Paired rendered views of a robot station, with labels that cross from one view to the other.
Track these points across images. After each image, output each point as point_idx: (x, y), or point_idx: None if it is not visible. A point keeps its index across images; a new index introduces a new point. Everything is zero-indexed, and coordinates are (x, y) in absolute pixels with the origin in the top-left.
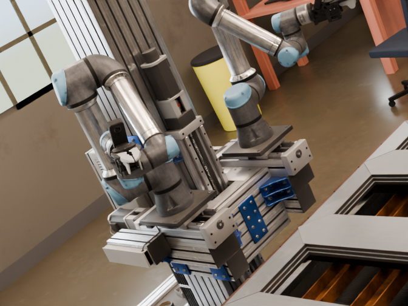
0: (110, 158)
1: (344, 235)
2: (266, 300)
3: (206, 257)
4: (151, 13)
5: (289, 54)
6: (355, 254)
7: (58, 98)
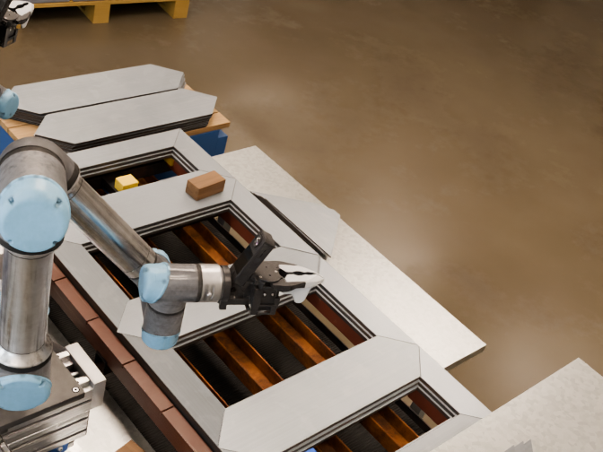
0: (179, 306)
1: (192, 313)
2: (251, 409)
3: (74, 428)
4: None
5: (16, 99)
6: (226, 324)
7: (29, 239)
